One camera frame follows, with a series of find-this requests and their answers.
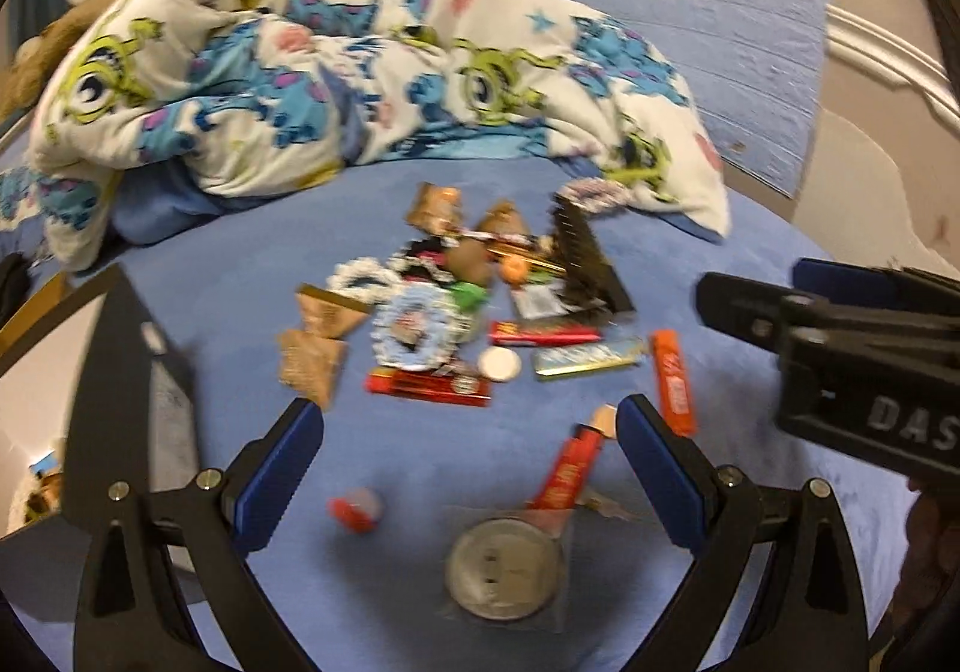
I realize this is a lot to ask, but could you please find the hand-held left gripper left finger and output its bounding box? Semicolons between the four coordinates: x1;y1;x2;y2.
71;399;326;672

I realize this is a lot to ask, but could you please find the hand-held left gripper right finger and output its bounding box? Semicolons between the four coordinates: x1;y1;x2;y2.
615;394;872;672

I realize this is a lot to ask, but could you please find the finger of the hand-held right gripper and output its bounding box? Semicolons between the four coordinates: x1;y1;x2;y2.
793;257;960;314
695;271;797;352

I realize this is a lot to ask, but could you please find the dark blue cardboard box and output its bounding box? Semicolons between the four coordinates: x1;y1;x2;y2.
0;262;203;547

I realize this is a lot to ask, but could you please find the person's right hand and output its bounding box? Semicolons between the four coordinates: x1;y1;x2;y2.
904;477;960;643

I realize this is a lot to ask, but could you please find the small red ball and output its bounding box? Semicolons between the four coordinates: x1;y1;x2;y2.
327;487;386;533

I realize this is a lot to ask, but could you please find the orange snack stick packet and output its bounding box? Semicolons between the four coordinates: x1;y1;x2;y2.
650;330;699;438

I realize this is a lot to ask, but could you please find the red tube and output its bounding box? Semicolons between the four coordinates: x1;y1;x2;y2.
527;404;620;517

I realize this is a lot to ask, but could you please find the brown triangular packet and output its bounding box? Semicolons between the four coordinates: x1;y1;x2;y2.
294;283;373;344
277;328;350;412
479;199;530;239
404;184;463;231

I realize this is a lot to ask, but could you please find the green and silver packet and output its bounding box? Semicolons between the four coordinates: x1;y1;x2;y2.
532;337;647;381

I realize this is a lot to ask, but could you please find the black comb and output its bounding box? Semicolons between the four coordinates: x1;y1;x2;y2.
550;195;635;322

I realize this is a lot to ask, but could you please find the blue bed sheet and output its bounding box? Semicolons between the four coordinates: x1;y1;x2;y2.
0;139;925;672

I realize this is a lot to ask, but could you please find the long red packet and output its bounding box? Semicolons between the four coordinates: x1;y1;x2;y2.
364;371;493;410

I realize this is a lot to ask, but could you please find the red snack packet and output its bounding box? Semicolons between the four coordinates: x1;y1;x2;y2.
487;320;602;347

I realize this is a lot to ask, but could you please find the white round cap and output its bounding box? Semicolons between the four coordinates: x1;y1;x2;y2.
478;347;523;385

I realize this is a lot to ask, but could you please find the white sachet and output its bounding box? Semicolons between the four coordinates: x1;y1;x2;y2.
513;285;560;321

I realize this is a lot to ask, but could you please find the white pearl scrunchie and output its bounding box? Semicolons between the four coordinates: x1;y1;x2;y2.
325;256;395;302

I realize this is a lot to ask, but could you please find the striped candy stick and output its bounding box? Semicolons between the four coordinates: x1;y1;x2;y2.
442;229;542;247

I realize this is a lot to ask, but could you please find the blue foam mat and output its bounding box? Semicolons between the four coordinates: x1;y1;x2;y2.
525;0;830;200

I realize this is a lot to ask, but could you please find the brown egg shaped candy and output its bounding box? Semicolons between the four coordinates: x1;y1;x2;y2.
445;240;497;284

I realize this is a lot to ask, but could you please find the monster print blanket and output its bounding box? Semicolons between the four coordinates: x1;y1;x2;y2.
0;0;733;269

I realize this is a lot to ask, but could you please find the brown teddy bear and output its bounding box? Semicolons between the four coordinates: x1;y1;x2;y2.
0;0;92;119

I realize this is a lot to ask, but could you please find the white bed frame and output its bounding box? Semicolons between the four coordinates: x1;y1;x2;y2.
787;1;960;268

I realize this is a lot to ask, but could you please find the pearl hair tie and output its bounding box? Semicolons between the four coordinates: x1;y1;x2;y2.
562;180;628;212

